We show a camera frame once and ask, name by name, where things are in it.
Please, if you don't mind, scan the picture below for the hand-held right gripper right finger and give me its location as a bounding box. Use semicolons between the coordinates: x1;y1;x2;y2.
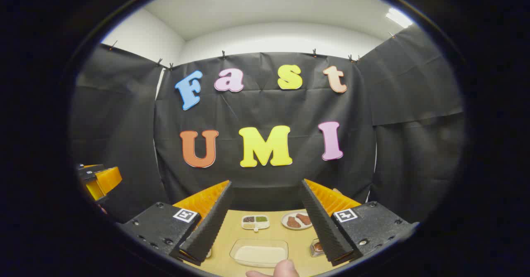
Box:
301;179;418;267

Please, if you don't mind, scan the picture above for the black backdrop cloth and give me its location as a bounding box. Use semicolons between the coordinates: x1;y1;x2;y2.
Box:
70;24;466;228

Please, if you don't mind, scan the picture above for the divided white grain dish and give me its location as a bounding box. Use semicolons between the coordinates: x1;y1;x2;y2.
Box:
241;214;270;232

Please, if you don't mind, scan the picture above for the metal wire chopstick holder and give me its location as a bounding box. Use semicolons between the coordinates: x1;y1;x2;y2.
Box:
310;238;328;258

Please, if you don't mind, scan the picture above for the round white plate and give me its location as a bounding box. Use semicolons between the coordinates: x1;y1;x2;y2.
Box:
281;211;313;231

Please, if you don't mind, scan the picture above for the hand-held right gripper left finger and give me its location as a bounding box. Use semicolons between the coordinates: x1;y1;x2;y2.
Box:
116;181;234;266

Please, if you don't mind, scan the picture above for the small ceiling light panel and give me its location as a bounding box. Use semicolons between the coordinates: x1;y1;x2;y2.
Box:
385;7;414;29

